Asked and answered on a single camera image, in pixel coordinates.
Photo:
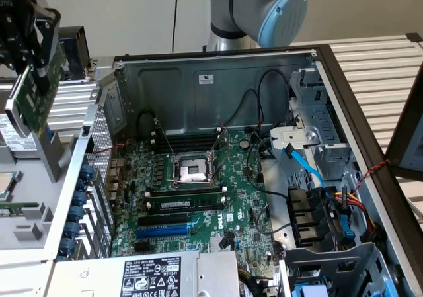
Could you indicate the silver disk bay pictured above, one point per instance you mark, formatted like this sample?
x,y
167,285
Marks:
x,y
314,135

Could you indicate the CPU socket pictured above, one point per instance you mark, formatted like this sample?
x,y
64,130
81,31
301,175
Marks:
x,y
191,173

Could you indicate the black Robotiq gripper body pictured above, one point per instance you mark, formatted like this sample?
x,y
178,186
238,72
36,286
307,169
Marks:
x,y
16,16

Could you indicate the silver chipset heatsink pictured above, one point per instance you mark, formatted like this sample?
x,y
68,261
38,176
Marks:
x,y
219,244

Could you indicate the installed black RAM stick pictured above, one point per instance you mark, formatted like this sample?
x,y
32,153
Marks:
x,y
185,203

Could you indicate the thin metal locking lever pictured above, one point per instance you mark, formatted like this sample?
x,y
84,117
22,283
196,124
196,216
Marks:
x,y
167,143

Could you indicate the round coin battery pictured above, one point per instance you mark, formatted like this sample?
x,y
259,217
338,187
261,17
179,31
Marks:
x,y
244,143

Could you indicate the silver hard disk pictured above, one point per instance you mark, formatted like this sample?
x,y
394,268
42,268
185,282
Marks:
x,y
13,138

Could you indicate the silver CPU chip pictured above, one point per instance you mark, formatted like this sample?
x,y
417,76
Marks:
x,y
6,186

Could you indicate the loose green RAM stick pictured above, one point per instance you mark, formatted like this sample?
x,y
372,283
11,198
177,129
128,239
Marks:
x,y
20,209

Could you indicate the empty black RAM slot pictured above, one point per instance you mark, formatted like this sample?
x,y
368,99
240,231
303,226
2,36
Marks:
x,y
185,190

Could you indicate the blue expansion slot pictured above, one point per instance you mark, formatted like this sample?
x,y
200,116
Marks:
x,y
162,232

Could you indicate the open grey PC case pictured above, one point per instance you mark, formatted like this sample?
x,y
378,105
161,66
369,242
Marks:
x,y
231,92

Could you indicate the black framed panel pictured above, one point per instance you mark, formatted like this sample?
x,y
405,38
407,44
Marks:
x,y
401,138

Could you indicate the grey metal disk cage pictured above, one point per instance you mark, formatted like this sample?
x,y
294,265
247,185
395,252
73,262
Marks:
x,y
330,260

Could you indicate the black plastic box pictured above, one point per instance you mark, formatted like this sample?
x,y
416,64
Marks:
x,y
76,52

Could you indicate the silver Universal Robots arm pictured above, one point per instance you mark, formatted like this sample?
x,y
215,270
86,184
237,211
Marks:
x,y
251,9

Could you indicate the grey parts rack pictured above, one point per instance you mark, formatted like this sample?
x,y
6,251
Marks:
x,y
29,184

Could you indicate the black plastic fan shroud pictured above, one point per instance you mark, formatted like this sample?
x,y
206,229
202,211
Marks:
x,y
304,211

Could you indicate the green Dell motherboard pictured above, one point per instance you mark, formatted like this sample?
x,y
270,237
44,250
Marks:
x,y
238,178

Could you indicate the blue slot retention clip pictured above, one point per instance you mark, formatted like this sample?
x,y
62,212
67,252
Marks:
x,y
67,246
76,213
71,229
86,172
80,198

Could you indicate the short black expansion slot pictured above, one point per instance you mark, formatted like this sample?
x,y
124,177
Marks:
x,y
141,247

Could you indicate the open metal socket cover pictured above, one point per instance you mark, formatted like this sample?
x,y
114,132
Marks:
x,y
220,148

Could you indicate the green graphics card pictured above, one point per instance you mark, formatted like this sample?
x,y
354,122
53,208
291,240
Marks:
x,y
36,108

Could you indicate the silver power supply unit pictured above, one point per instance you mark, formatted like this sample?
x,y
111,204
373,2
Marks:
x,y
99,277

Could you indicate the black table end cap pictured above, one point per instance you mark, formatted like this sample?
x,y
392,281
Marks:
x,y
414,38

